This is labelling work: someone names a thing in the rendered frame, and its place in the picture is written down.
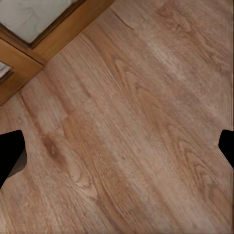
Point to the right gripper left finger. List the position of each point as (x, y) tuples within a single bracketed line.
[(12, 145)]

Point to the door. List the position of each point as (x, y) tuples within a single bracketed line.
[(33, 31)]

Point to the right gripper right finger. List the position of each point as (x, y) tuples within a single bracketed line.
[(226, 145)]

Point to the pillar candle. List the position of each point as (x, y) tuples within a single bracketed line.
[(20, 164)]

